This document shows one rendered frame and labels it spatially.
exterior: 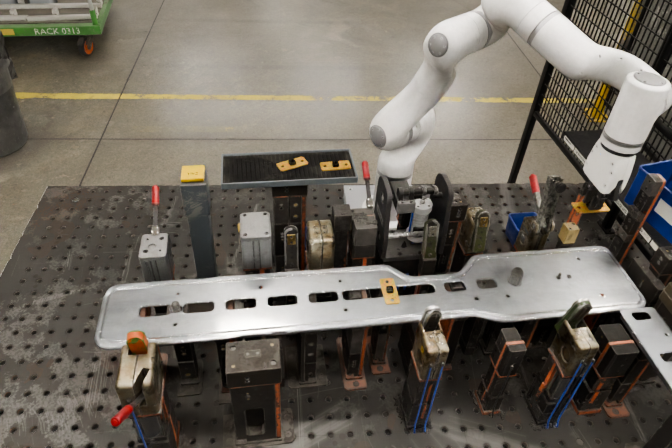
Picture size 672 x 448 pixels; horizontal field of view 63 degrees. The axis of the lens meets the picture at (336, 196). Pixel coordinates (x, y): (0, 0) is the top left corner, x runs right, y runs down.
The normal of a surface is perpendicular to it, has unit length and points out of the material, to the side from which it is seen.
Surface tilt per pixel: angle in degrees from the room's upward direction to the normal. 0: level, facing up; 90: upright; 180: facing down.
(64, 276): 0
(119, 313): 0
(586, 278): 0
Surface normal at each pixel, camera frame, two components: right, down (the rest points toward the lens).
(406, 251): 0.05, -0.77
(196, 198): 0.14, 0.64
